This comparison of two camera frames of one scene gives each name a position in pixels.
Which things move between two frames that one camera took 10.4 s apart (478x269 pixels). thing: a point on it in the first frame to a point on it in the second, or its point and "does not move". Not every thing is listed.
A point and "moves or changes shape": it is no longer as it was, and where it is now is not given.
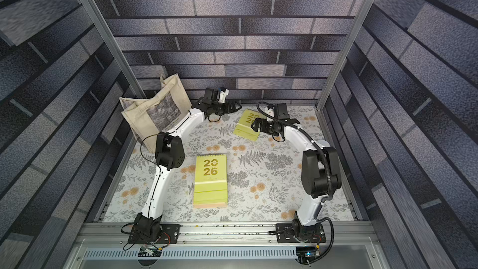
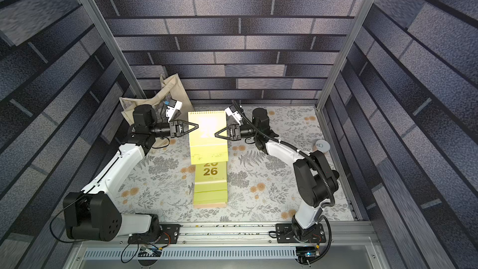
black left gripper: (230, 108) to (175, 128)
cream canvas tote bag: (159, 110) does not move
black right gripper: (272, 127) to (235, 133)
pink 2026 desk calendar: (210, 205) does not move
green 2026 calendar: (243, 128) moves or changes shape
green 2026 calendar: (210, 180) does not move
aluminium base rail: (227, 235) does not move
